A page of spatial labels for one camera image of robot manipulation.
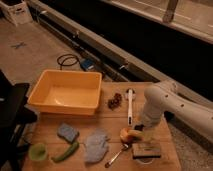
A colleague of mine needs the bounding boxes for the yellow banana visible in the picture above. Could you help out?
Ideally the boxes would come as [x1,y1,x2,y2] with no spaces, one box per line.
[128,130,143,140]

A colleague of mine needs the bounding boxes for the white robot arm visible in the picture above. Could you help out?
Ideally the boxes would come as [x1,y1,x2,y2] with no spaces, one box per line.
[140,80,213,136]

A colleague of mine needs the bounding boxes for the green plastic cup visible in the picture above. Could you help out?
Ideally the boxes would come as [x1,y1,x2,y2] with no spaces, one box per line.
[28,143,48,162]

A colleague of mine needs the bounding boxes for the dark grape bunch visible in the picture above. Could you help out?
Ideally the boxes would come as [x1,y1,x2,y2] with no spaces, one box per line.
[107,93,122,110]

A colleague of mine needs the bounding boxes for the blue box on floor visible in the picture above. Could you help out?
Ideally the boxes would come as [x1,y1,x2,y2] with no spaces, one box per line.
[80,59,94,71]

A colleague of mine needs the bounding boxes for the yellow plastic tub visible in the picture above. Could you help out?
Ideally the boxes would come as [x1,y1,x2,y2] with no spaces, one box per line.
[28,70,102,115]

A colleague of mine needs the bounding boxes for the red yellow apple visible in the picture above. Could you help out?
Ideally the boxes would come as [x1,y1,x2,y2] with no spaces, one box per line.
[120,128,133,143]

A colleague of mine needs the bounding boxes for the light blue cloth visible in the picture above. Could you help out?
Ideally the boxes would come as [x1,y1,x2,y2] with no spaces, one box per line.
[84,129,109,163]

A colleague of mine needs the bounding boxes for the blue sponge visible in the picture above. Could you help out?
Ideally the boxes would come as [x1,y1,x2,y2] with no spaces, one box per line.
[57,123,79,143]

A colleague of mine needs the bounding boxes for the metal spoon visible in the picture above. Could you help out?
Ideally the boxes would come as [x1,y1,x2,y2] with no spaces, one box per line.
[105,144,129,168]

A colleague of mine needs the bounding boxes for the black eraser block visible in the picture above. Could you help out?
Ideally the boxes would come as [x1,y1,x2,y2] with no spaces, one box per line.
[132,143,161,159]

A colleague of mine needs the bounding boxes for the green cucumber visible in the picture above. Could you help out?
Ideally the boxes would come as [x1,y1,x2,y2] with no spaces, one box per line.
[51,141,79,163]

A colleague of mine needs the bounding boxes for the black stand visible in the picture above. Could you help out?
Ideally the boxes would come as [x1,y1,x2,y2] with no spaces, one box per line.
[0,69,37,171]

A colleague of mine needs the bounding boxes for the white cardboard box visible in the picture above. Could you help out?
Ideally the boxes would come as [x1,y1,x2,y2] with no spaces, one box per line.
[0,0,32,26]

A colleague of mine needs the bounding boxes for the white handled brush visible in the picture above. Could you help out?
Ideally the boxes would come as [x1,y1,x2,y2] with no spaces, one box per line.
[126,89,135,126]

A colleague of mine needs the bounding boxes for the black cable coil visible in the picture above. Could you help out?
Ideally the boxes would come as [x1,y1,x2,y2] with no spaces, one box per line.
[56,53,82,71]

